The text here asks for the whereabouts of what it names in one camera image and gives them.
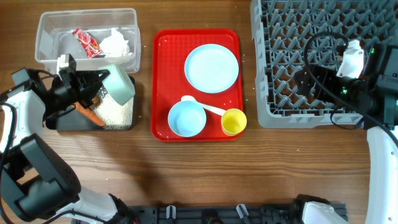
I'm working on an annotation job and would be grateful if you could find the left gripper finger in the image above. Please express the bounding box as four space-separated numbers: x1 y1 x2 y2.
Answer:
76 69 110 88
79 82 103 108

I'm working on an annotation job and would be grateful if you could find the orange carrot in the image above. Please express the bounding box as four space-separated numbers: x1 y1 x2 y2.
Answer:
75 102 105 127

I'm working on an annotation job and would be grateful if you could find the red snack wrapper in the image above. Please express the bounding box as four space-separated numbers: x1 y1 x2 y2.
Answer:
73 28 102 58

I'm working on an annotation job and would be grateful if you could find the white rice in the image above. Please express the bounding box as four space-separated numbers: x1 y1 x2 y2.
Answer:
93 89 134 129

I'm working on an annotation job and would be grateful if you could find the green bowl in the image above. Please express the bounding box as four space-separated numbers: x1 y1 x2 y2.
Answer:
98 64 136 106

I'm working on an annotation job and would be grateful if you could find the white napkin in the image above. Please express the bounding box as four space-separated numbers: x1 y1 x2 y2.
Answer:
99 28 132 57

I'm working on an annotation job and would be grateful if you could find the yellow cup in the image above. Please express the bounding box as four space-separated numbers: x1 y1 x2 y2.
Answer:
221 108 247 136

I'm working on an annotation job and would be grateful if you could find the light blue bowl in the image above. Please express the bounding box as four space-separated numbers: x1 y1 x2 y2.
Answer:
167 101 206 138

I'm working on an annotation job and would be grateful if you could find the light blue plate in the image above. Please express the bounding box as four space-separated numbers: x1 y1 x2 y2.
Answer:
183 44 239 93

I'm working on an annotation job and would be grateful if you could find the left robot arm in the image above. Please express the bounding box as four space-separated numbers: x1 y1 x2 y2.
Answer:
1 68 136 223

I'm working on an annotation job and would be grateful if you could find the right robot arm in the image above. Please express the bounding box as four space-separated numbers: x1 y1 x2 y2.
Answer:
294 41 397 223

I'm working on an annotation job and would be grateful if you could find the black waste tray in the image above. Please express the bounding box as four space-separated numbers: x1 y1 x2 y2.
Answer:
45 86 136 131

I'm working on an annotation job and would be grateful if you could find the grey dishwasher rack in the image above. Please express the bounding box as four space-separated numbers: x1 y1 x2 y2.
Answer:
250 0 397 128

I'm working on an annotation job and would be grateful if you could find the clear plastic bin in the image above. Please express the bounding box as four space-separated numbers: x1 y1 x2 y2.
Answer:
35 8 141 73

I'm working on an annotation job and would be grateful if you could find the red serving tray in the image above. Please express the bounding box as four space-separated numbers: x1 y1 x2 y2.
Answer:
150 29 243 142

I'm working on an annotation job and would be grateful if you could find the white plastic spoon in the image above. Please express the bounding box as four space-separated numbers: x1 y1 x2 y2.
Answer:
181 95 226 116

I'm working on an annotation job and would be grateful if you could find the right black cable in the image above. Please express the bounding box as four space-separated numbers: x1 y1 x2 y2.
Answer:
303 31 398 147

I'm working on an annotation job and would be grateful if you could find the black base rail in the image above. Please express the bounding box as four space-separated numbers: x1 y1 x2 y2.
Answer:
130 204 291 224

